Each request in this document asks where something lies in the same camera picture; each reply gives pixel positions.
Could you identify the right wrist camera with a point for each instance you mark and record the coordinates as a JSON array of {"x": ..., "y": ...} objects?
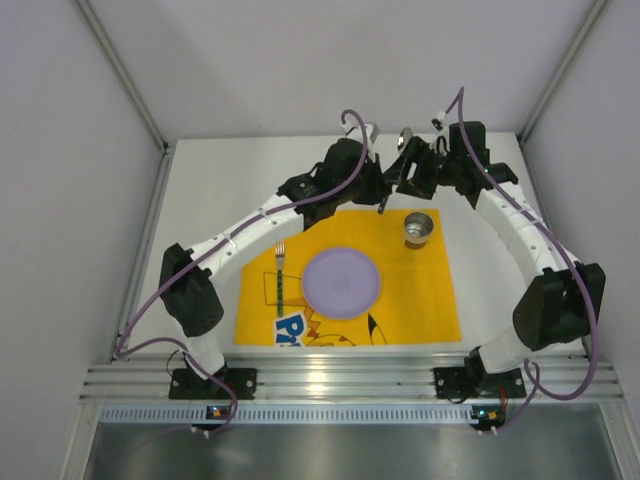
[{"x": 441, "y": 125}]

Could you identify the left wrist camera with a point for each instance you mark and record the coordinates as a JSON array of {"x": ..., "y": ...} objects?
[{"x": 353, "y": 131}]

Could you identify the aluminium front rail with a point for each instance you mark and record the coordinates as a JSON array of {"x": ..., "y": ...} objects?
[{"x": 328, "y": 376}]

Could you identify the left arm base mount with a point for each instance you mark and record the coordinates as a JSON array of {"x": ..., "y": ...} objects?
[{"x": 187, "y": 385}]

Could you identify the fork with green handle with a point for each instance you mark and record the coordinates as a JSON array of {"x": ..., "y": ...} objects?
[{"x": 280, "y": 259}]

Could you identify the purple plastic plate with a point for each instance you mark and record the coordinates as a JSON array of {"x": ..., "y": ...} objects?
[{"x": 341, "y": 283}]

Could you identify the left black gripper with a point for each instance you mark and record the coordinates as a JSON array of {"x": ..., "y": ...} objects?
[{"x": 375, "y": 185}]

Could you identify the grey slotted cable duct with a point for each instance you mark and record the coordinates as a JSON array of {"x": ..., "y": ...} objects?
[{"x": 305, "y": 414}]

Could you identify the right aluminium frame post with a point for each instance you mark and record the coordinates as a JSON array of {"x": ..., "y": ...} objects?
[{"x": 561, "y": 70}]

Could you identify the small metal cup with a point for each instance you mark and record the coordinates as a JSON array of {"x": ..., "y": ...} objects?
[{"x": 417, "y": 229}]

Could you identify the aluminium frame post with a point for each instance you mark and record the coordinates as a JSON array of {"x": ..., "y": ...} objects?
[
  {"x": 561, "y": 70},
  {"x": 99, "y": 33}
]

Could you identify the yellow Pikachu cloth placemat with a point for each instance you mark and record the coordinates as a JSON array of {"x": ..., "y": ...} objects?
[{"x": 416, "y": 304}]

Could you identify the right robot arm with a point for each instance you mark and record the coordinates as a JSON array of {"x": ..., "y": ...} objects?
[{"x": 563, "y": 296}]

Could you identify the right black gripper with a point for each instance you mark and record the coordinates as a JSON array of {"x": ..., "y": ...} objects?
[{"x": 454, "y": 169}]

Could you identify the left aluminium frame post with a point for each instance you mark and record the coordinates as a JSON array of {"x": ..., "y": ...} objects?
[{"x": 99, "y": 33}]

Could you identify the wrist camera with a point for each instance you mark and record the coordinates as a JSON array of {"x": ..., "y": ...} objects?
[
  {"x": 441, "y": 125},
  {"x": 353, "y": 131}
]

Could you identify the spoon with green handle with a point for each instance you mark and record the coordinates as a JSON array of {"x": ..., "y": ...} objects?
[{"x": 405, "y": 135}]

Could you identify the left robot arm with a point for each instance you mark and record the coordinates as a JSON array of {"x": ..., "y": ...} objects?
[{"x": 191, "y": 276}]

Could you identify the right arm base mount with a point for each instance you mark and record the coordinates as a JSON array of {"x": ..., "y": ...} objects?
[{"x": 471, "y": 381}]

